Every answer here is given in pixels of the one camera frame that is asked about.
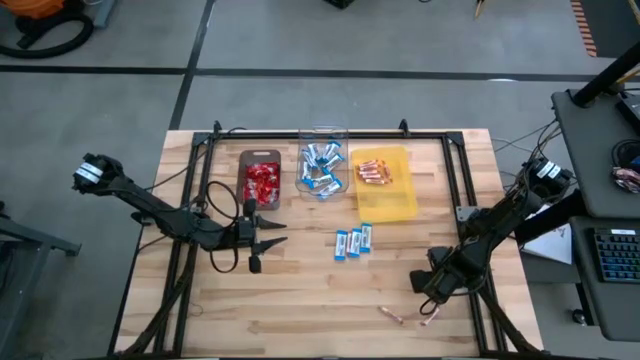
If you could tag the black monitor base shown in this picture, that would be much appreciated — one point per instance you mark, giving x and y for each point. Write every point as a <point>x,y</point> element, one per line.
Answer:
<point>631,107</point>

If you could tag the silver metal bracket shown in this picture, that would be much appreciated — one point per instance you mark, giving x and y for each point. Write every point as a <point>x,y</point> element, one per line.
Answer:
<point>465,212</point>

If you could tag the black stand pole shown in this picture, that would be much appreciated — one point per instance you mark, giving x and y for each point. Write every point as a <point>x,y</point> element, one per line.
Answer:
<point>607,75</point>

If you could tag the wooden stick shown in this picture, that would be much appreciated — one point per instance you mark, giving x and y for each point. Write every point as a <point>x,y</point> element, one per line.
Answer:
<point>481,7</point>

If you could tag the black box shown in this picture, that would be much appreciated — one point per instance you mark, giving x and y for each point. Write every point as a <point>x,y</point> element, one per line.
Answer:
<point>340,2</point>

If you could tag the dark smoky plastic bin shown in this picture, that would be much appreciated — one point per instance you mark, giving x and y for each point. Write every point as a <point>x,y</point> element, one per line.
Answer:
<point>260,155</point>

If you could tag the orange vacuum cleaner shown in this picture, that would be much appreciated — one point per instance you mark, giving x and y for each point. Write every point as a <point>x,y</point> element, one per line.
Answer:
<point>35,6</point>

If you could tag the grey keyboard desk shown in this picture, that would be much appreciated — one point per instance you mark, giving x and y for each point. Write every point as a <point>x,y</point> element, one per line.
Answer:
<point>610,310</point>

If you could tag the grey vacuum attachment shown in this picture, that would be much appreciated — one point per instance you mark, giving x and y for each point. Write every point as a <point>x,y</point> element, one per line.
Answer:
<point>103,12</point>

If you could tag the candy wrapper pile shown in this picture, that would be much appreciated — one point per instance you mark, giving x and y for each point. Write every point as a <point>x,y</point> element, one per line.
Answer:
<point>626,179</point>

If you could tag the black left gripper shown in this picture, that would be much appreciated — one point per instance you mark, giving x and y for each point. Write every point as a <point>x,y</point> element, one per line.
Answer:
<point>245,232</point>

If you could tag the white paper sheet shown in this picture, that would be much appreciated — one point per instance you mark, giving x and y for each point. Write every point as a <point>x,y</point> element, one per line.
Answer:
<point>552,245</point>

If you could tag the backlit black keyboard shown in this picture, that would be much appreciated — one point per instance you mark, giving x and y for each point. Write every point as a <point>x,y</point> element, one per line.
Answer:
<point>617,255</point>

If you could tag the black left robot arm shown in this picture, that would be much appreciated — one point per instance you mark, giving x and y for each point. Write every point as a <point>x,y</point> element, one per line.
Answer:
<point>150,205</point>

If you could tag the clear plastic bin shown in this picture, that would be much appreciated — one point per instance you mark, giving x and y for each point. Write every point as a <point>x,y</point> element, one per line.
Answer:
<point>324,134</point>

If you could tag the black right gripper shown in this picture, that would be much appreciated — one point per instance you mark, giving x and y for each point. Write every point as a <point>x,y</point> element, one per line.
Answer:
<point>445,272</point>

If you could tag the yellow plastic bin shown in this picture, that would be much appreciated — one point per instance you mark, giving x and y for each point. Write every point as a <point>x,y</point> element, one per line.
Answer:
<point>390,205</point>

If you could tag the black aluminium table frame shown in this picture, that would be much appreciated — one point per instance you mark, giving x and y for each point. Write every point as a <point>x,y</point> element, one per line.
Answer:
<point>400,135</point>

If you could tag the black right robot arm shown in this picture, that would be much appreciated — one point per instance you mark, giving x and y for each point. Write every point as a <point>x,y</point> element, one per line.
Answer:
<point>500,220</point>

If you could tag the black caster wheel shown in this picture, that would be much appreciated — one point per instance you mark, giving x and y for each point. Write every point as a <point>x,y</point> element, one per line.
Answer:
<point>579,316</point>

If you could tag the grey metal cart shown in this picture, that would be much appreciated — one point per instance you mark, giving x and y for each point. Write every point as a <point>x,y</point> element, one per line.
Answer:
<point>40,239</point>

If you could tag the grey desk top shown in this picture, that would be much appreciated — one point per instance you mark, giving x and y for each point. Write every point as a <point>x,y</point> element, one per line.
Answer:
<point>595,150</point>

